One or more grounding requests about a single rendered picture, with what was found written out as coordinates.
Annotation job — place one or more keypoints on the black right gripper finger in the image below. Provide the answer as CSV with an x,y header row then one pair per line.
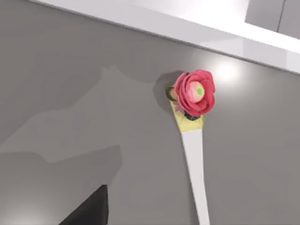
x,y
93,209

